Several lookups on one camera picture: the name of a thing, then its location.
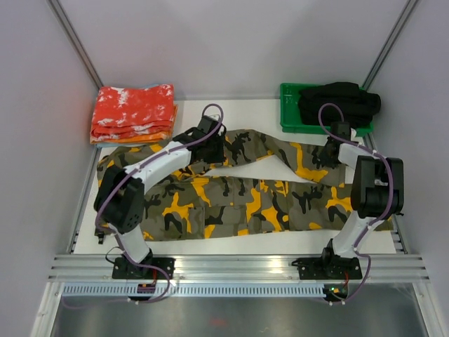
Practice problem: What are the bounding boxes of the red white folded trousers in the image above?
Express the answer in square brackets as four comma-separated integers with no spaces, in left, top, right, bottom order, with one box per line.
[90,84,176,140]

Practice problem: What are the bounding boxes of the orange folded trousers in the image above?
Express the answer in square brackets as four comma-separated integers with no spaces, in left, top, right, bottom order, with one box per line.
[90,104,178,144]

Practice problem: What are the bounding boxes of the white slotted cable duct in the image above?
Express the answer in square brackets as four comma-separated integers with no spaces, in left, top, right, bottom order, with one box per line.
[62,282,325,298]

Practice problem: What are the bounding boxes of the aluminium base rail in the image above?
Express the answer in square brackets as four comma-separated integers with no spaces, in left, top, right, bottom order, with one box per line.
[48,254,430,284]

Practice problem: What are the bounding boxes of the right corner aluminium post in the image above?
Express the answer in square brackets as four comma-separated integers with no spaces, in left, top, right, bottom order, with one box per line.
[362,0,420,90]

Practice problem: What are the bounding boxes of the green plastic tray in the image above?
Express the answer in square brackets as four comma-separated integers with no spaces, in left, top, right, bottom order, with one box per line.
[280,83,373,137]

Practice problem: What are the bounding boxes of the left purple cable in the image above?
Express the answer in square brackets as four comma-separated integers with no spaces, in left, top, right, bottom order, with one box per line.
[94,103,225,278]

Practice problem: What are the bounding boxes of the camouflage yellow green trousers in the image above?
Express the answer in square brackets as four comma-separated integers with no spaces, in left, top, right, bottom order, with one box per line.
[93,128,396,245]

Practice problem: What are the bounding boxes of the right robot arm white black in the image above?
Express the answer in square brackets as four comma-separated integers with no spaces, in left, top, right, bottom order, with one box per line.
[319,121,404,279]

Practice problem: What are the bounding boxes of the left corner aluminium post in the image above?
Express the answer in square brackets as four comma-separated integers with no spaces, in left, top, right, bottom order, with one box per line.
[46,0,103,89]

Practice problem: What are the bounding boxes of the black trousers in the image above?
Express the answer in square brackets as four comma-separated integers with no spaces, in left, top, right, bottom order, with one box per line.
[297,82,382,129]

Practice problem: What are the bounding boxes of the corner aluminium post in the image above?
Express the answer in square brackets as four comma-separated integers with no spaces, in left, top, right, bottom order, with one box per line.
[362,0,420,90]
[46,0,103,89]

